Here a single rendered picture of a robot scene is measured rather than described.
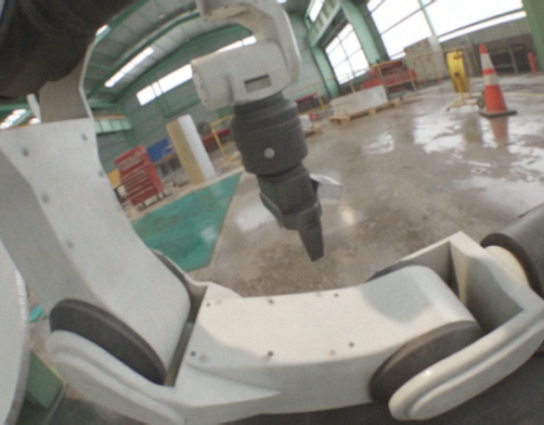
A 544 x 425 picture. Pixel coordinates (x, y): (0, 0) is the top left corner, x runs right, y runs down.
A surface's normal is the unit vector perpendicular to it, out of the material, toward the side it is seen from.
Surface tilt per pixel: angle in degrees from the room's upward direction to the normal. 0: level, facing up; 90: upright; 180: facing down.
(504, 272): 23
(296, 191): 102
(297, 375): 90
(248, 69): 98
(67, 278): 90
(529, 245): 15
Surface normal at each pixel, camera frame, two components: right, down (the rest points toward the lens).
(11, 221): -0.01, 0.36
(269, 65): 0.38, 0.39
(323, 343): -0.11, -0.93
